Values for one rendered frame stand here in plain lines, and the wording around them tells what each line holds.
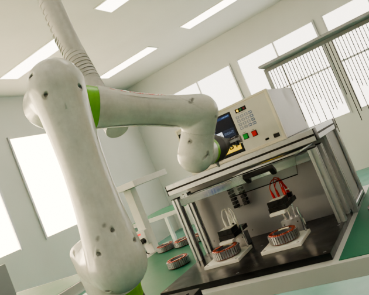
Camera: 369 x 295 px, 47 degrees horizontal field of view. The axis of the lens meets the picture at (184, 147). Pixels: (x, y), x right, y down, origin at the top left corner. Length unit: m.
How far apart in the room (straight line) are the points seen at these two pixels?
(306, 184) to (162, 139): 7.59
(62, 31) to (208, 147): 2.14
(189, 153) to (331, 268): 0.51
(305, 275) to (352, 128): 6.70
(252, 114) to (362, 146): 6.36
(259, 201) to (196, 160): 0.68
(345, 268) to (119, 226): 0.67
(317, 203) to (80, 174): 1.12
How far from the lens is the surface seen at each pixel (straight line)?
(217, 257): 1.66
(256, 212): 1.88
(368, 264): 1.29
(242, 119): 1.69
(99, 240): 0.90
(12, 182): 6.82
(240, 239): 1.79
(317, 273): 1.33
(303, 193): 1.80
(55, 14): 3.28
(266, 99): 1.65
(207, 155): 1.25
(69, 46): 3.16
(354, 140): 7.97
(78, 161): 0.91
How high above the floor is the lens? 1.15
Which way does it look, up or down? 3 degrees up
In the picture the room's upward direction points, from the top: 22 degrees counter-clockwise
